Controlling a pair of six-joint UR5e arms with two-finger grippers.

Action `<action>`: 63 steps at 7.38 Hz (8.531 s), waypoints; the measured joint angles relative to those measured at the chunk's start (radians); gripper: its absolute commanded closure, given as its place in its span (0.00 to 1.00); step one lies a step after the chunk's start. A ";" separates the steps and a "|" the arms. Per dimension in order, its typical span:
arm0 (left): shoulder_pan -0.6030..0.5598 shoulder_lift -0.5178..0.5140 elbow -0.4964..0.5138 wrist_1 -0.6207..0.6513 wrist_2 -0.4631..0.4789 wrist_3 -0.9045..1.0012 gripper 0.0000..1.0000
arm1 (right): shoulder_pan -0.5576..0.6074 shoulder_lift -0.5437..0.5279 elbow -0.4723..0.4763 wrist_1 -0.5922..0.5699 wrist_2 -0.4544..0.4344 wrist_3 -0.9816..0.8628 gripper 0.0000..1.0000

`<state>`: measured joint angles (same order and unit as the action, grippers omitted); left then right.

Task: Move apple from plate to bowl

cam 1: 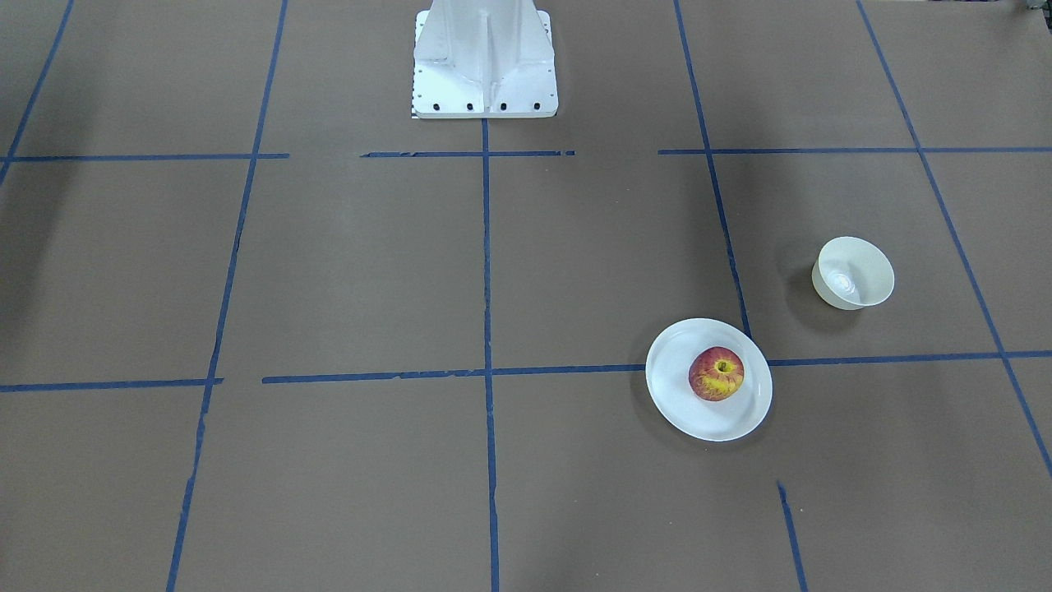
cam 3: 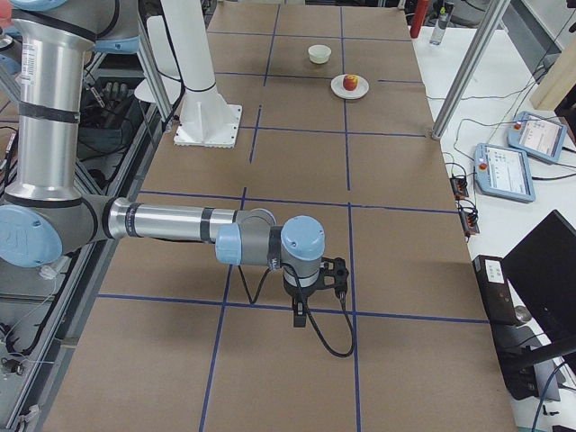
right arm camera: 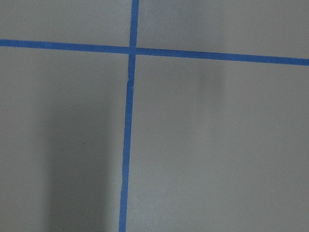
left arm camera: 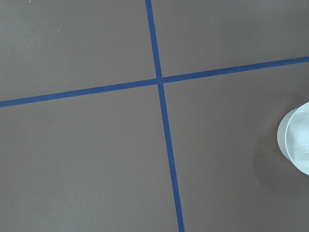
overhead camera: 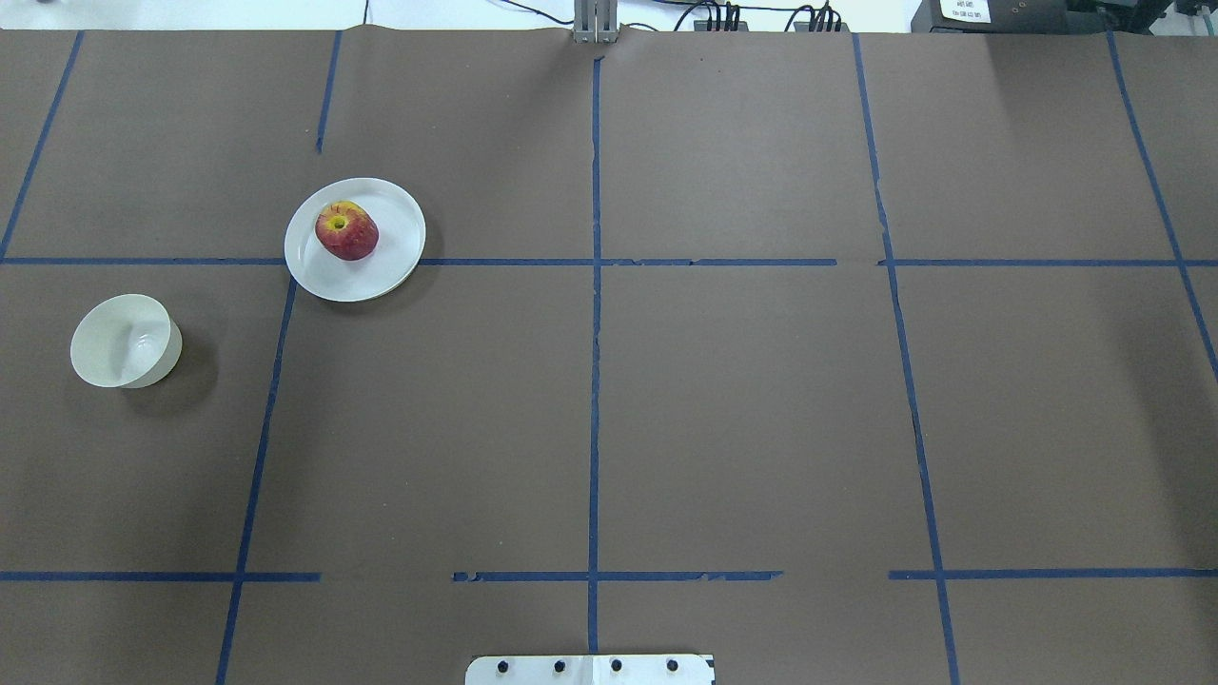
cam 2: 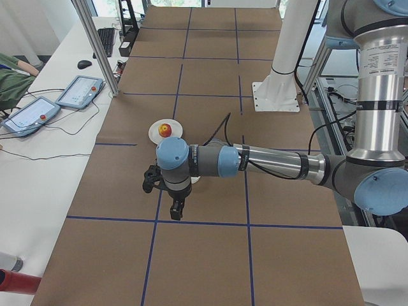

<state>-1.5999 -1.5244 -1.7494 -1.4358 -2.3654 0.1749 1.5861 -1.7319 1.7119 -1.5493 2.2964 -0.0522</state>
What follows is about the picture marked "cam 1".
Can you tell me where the cream white bowl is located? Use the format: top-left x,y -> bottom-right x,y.
811,236 -> 897,311

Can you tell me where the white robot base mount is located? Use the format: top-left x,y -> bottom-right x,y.
411,1 -> 560,119

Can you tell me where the white round plate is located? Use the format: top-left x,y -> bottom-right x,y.
645,318 -> 773,442

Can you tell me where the red yellow apple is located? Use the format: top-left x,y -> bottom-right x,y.
688,346 -> 746,402

